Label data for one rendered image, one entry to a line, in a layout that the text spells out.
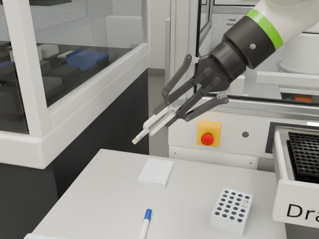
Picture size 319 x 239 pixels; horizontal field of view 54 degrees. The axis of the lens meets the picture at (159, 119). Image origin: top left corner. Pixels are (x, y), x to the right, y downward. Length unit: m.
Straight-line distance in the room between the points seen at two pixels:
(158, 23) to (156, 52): 0.38
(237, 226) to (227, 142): 0.33
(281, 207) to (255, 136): 0.32
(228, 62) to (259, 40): 0.07
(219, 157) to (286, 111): 0.27
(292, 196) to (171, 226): 0.30
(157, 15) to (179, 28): 3.36
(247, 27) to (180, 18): 0.37
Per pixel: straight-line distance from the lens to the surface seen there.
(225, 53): 0.61
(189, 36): 0.96
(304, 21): 0.64
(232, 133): 1.05
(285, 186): 0.76
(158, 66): 4.44
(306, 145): 0.99
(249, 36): 0.61
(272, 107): 1.01
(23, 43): 0.90
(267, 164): 1.10
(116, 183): 0.99
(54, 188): 1.16
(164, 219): 0.87
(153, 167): 1.02
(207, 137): 0.98
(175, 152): 1.11
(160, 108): 0.64
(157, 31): 4.34
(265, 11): 0.63
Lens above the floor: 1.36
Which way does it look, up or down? 26 degrees down
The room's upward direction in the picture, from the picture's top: straight up
